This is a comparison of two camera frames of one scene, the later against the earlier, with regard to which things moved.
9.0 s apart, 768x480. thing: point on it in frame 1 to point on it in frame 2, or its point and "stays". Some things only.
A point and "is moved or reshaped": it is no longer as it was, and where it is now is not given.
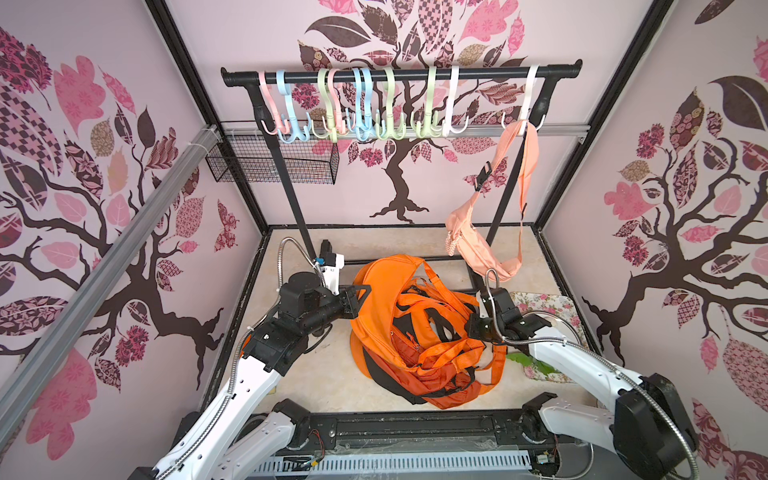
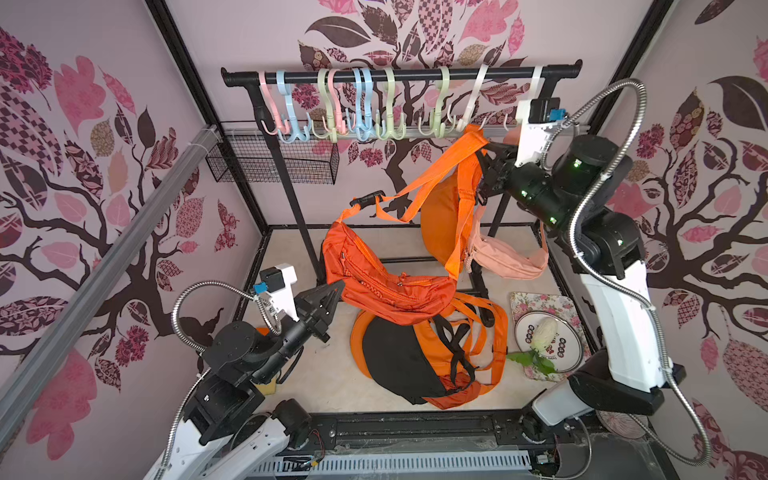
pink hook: x=281 y=128 stays
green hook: x=330 y=125 stays
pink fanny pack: x=465 y=234 is moved or reshaped
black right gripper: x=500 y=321 to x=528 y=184
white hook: x=447 y=126 to x=462 y=123
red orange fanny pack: x=446 y=381 to x=372 y=288
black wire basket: x=308 y=160 stays
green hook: x=431 y=127 to x=440 y=129
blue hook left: x=294 y=126 stays
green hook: x=391 y=130 stays
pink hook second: x=338 y=119 stays
